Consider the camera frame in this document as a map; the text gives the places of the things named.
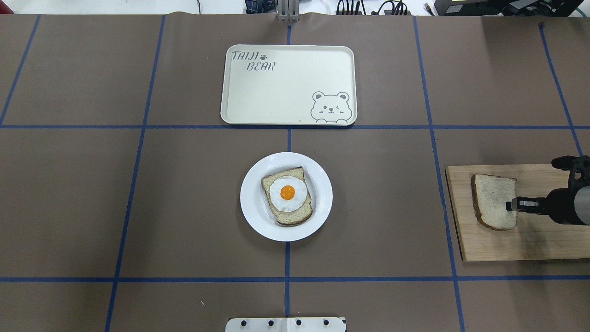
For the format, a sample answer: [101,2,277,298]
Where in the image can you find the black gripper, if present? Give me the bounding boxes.
[506,188,578,225]

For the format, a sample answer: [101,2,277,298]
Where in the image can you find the bread slice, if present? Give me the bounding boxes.
[471,173,517,231]
[261,166,313,226]

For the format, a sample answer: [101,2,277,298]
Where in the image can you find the white round plate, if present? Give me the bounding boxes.
[239,152,333,242]

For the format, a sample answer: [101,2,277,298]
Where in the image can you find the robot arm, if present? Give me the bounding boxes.
[505,186,590,225]

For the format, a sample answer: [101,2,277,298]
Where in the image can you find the bread slice under egg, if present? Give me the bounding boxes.
[261,166,313,226]

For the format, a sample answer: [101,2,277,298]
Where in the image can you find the wooden cutting board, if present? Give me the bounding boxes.
[445,164,590,262]

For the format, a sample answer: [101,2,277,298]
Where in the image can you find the dark equipment in background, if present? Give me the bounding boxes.
[433,0,589,18]

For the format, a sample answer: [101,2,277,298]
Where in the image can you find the fried egg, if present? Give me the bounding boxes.
[268,176,308,213]

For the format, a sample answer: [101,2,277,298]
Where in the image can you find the cream bear serving tray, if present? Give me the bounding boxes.
[220,44,358,126]

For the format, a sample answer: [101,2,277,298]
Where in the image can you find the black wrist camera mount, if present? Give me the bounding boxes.
[551,155,590,192]

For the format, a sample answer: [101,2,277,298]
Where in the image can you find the black cables at table edge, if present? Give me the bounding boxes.
[336,0,410,16]

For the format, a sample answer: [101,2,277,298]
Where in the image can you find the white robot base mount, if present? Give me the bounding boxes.
[225,317,347,332]

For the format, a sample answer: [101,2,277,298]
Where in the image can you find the metal camera stand post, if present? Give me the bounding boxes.
[274,0,301,23]

